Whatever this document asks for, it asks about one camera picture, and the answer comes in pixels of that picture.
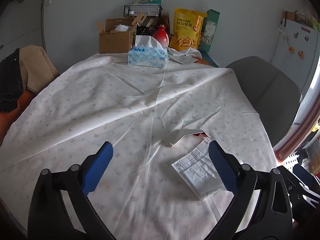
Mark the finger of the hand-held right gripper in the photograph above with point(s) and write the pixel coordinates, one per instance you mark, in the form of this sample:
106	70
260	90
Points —
303	176

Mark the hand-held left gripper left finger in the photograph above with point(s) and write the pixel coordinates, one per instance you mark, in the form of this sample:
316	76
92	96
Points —
97	170

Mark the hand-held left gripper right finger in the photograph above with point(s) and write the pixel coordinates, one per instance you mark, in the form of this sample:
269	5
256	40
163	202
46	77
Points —
223	170

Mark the white foil packet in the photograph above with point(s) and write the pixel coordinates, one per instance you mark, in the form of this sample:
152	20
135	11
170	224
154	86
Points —
197	172

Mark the torn white paper piece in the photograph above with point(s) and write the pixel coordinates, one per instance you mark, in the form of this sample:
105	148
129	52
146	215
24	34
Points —
180	136

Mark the white pegboard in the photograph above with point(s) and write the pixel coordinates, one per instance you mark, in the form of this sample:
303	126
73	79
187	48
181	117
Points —
290	161

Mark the white floral tablecloth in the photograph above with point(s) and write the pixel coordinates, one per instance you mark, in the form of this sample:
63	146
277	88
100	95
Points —
100	100

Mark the grey chair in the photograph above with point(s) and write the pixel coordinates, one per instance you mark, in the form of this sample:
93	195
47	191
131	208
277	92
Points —
270	92

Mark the orange chair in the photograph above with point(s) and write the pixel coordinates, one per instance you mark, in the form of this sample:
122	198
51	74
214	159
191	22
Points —
17	120

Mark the white refrigerator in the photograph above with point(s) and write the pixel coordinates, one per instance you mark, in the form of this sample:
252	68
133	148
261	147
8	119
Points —
300	70

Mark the blue mat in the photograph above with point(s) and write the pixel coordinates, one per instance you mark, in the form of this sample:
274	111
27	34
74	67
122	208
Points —
208	57

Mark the grey printed packet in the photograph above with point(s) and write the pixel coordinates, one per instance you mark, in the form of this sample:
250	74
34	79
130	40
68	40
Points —
183	60

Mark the beige cloth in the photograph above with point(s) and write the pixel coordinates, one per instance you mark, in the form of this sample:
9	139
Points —
37	65

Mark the blue white tissue box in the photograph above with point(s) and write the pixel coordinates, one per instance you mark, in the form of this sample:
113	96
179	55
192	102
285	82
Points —
145	57

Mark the orange black magnet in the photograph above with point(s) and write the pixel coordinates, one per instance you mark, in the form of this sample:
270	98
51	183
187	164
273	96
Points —
301	54

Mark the black knitted cloth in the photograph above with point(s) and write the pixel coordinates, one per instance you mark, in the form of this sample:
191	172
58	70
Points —
11	80

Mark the white plastic wrapper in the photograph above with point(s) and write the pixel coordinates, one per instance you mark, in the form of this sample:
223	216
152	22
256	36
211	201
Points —
182	51

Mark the orange round magnet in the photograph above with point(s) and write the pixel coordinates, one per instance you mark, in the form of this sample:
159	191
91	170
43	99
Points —
290	49

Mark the open cardboard box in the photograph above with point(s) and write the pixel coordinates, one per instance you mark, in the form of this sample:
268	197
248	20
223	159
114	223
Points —
112	42

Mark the tall green box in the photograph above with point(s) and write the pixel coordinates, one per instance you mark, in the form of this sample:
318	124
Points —
210	35

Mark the white paper wad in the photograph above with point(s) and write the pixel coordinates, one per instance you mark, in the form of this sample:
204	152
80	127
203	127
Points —
121	28

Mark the yellow snack bag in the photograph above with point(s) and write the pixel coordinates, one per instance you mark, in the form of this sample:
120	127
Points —
185	30

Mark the red white vase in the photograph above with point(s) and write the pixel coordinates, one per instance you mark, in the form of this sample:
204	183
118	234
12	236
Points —
162	37

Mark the white hanging loop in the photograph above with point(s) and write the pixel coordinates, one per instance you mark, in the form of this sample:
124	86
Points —
282	31

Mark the black utensil holder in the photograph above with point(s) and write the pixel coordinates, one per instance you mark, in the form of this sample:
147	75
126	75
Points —
143	30

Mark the green patterned bag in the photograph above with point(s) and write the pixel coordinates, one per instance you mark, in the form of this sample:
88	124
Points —
313	22

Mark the wooden utensil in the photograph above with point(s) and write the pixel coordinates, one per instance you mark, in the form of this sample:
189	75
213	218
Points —
138	20

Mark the small clear bottle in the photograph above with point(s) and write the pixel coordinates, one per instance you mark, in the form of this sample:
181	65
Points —
131	13

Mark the brown jar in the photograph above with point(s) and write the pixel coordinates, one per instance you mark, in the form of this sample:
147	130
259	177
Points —
165	21

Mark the small brown box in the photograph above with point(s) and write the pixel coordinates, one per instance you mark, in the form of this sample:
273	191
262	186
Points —
289	15

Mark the grey door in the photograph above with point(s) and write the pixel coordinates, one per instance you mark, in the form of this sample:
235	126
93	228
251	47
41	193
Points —
22	17

